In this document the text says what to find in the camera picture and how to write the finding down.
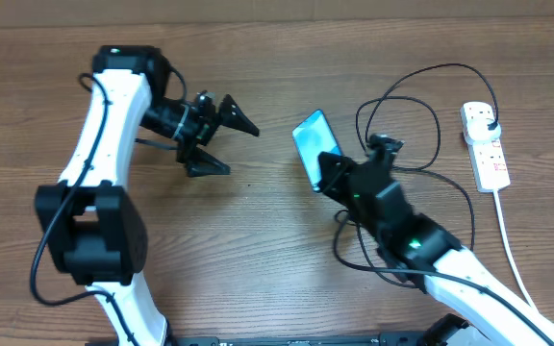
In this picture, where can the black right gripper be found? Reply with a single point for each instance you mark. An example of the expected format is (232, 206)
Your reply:
(335, 179)

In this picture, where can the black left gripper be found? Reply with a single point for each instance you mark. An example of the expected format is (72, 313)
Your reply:
(230, 114)

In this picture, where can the Samsung Galaxy smartphone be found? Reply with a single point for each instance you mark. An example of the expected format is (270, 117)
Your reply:
(312, 137)

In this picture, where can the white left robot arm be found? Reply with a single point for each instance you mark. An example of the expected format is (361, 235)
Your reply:
(91, 227)

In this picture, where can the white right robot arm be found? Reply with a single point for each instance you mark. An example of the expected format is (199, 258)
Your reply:
(417, 249)

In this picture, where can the white charger adapter plug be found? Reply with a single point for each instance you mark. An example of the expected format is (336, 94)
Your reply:
(478, 132)

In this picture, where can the white power extension strip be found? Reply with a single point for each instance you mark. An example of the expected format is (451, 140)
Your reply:
(488, 161)

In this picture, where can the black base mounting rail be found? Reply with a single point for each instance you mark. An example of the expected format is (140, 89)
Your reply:
(382, 339)

